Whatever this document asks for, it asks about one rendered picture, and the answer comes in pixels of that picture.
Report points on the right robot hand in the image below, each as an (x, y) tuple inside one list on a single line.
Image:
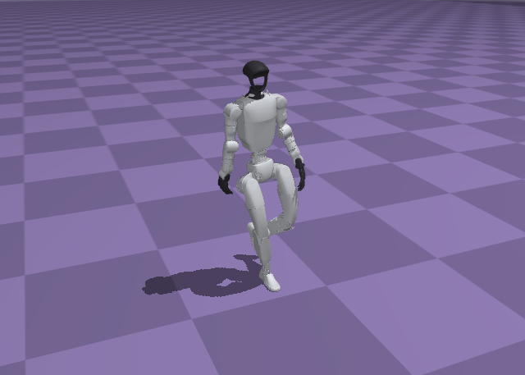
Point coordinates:
[(224, 184)]

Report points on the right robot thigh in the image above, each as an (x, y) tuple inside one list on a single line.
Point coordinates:
[(249, 186)]

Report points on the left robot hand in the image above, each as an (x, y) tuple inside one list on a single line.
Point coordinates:
[(300, 166)]

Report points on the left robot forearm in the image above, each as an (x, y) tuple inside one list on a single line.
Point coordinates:
[(292, 148)]

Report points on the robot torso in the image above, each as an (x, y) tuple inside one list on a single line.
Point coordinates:
[(256, 129)]

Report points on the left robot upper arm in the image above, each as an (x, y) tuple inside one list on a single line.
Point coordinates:
[(283, 130)]

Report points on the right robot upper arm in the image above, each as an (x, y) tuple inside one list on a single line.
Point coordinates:
[(232, 113)]

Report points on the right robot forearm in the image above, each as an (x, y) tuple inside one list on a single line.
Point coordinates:
[(227, 162)]

